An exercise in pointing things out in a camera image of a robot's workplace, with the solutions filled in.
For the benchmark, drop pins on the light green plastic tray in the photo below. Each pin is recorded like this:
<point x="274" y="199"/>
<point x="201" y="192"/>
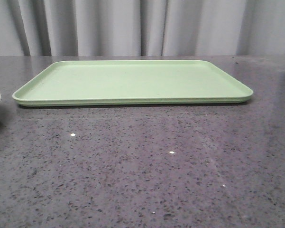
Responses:
<point x="126" y="82"/>

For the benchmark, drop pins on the grey pleated curtain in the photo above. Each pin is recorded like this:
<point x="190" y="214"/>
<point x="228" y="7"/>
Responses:
<point x="141" y="27"/>

